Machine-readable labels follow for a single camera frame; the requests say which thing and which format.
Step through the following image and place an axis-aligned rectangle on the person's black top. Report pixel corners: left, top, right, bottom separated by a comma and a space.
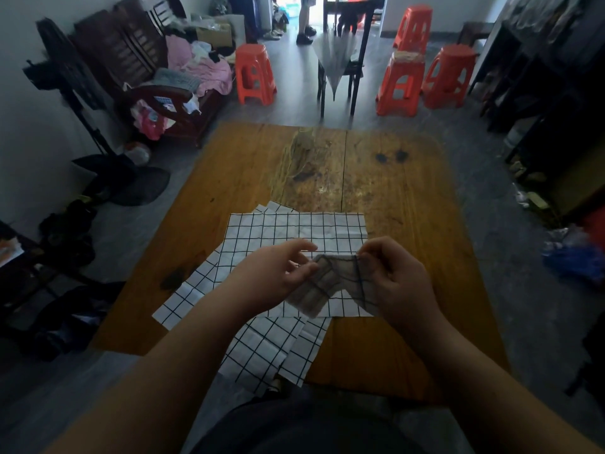
188, 397, 426, 454

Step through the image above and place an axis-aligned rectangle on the grey folded garment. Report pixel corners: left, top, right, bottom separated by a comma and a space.
151, 68, 202, 93

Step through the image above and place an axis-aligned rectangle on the black blue bag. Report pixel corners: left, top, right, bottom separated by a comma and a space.
33, 281, 125, 363

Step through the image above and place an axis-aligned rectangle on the person's right hand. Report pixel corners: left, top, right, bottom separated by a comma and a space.
357, 236, 446, 344

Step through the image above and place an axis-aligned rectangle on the dark wooden sofa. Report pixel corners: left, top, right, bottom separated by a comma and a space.
68, 0, 237, 147

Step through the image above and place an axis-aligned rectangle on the pink plastic bag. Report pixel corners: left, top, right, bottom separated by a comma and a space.
131, 100, 169, 141

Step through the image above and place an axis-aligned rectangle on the brown cardboard sheet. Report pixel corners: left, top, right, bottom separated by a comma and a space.
548, 136, 605, 218

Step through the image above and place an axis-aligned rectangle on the blue plastic bag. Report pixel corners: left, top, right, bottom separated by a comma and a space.
541, 226, 605, 284

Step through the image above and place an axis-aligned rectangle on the dark shelf unit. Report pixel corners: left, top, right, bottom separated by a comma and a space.
472, 0, 605, 218

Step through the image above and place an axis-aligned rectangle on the white orange paper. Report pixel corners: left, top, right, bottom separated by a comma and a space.
0, 236, 25, 268

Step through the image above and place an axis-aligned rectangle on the black metal chair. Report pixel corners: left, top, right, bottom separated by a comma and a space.
317, 0, 377, 120

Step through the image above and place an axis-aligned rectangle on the black backpack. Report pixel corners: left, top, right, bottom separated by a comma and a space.
565, 316, 605, 402

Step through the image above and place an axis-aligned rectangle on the red plastic stool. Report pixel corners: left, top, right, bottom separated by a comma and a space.
234, 44, 277, 107
376, 50, 426, 118
393, 5, 434, 55
422, 44, 477, 109

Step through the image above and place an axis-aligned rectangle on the pink blanket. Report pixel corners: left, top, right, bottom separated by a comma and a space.
165, 35, 233, 98

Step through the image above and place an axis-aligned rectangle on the pair of shoes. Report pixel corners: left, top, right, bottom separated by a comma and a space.
262, 9, 289, 41

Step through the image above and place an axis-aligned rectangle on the pile of packaging scraps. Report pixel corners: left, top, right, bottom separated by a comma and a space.
512, 182, 551, 213

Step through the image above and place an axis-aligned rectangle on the black standing fan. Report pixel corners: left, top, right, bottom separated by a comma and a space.
22, 17, 171, 207

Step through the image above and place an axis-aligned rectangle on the person's left forearm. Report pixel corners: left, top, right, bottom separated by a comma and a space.
45, 293, 256, 454

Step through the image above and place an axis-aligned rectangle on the cardboard box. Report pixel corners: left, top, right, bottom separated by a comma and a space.
196, 23, 235, 49

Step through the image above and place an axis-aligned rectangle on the person's right forearm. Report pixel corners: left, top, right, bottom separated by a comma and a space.
406, 316, 605, 454

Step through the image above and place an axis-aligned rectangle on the white plastic bottle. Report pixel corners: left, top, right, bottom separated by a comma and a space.
503, 117, 539, 149

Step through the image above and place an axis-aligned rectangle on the person's left hand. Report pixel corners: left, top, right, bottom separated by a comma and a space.
221, 237, 320, 322

